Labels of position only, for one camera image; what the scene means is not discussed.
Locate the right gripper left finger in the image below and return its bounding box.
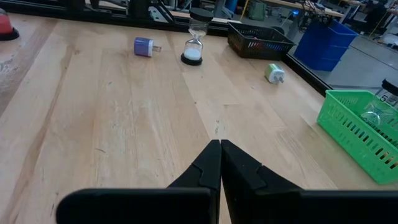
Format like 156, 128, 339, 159
55, 139, 222, 224

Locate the blue plastic bin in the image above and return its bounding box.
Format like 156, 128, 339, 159
294, 19, 358, 72

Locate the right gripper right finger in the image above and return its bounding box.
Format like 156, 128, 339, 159
220, 139, 398, 224

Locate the green plastic basket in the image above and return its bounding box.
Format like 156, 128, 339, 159
316, 89, 398, 185

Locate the purple USB wall charger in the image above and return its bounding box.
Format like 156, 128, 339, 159
133, 36, 162, 58

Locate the wooden workbench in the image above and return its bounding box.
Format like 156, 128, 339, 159
261, 0, 346, 19

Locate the white sand hourglass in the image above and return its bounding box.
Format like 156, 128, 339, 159
180, 7, 215, 66

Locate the black plastic basket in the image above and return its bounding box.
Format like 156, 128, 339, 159
226, 21, 296, 60

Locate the green bag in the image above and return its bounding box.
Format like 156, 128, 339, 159
247, 0, 267, 22

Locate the red sand hourglass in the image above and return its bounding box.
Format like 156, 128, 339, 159
0, 7, 20, 41

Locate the green USB wall charger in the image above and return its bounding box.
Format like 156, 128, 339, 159
264, 63, 286, 85

